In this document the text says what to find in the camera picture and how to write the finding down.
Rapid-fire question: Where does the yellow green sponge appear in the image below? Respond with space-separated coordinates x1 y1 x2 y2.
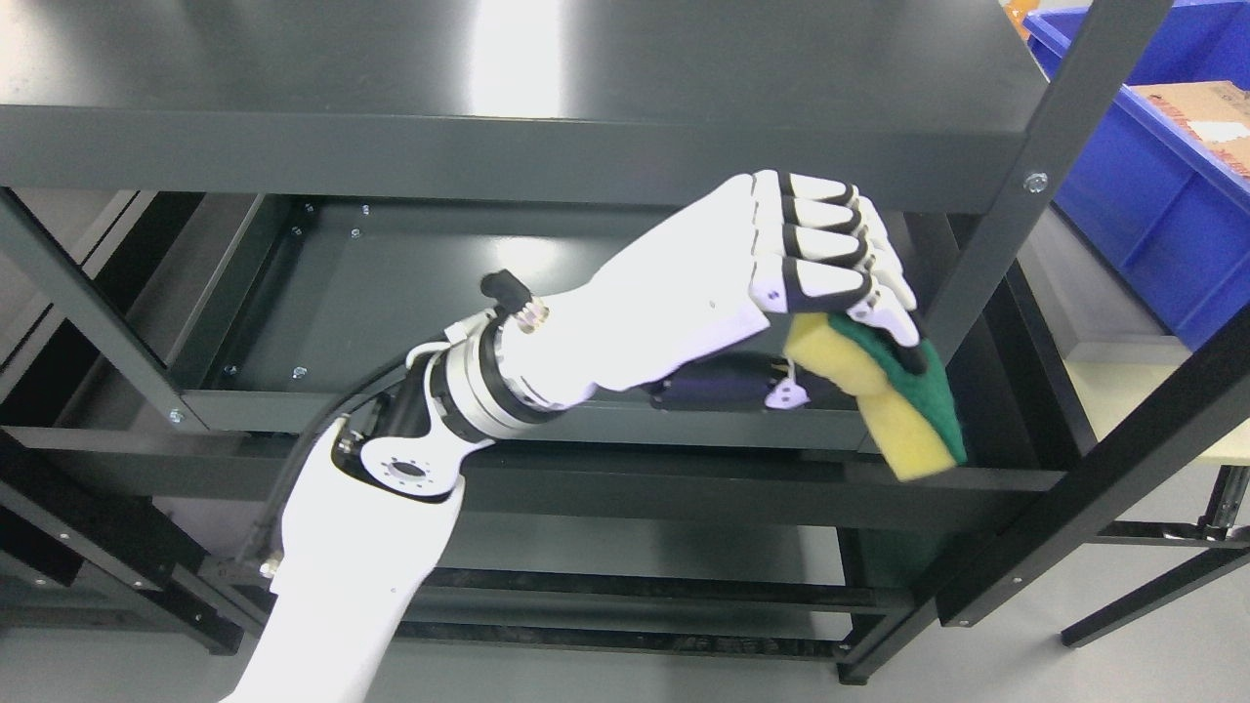
784 314 968 482

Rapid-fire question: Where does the black metal shelf rack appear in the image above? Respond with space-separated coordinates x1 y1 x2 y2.
3 1 1248 700

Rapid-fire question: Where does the cardboard box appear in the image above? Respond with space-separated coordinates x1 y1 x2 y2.
1133 80 1249 180

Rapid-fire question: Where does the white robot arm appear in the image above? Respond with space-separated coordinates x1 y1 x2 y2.
228 270 563 702

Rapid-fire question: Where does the blue plastic bin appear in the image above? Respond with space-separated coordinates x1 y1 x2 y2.
1055 1 1249 349

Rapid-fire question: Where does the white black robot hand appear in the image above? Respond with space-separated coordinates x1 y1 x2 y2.
496 170 926 410

